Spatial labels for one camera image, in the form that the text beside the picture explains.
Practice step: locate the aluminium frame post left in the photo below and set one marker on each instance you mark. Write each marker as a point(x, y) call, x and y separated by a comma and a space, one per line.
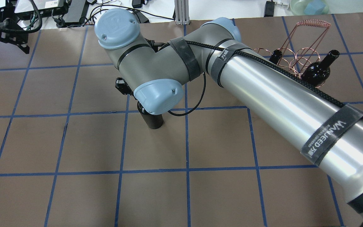
point(182, 12)

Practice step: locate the dark wine bottle in basket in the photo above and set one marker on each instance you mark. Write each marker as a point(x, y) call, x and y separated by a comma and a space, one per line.
point(276, 56)

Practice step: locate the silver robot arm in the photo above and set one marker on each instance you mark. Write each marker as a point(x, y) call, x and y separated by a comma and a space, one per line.
point(326, 131)

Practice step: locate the black electronics box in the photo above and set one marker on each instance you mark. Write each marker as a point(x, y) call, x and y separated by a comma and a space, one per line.
point(25, 10)

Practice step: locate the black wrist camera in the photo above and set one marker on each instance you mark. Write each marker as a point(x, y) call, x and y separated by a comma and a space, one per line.
point(122, 86)

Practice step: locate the green bowl with sponge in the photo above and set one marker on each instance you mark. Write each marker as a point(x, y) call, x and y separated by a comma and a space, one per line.
point(308, 7)

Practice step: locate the dark wine bottle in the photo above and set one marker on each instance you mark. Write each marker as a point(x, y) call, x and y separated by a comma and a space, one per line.
point(152, 121)
point(276, 56)

